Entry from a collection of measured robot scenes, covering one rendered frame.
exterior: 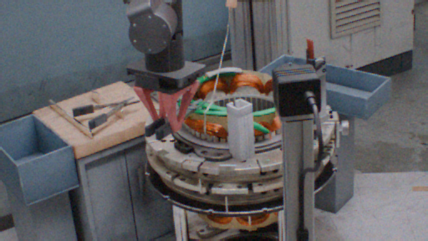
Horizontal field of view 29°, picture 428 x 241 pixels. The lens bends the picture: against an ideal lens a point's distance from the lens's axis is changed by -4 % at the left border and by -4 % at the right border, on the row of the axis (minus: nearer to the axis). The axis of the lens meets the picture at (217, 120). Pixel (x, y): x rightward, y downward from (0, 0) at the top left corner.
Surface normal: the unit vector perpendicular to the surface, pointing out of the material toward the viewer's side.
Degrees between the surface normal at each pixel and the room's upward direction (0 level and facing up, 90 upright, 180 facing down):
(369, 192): 0
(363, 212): 0
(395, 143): 0
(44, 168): 90
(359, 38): 91
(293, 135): 90
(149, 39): 87
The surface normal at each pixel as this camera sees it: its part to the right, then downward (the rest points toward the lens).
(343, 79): -0.59, 0.40
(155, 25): -0.11, 0.40
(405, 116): -0.07, -0.89
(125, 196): 0.58, 0.33
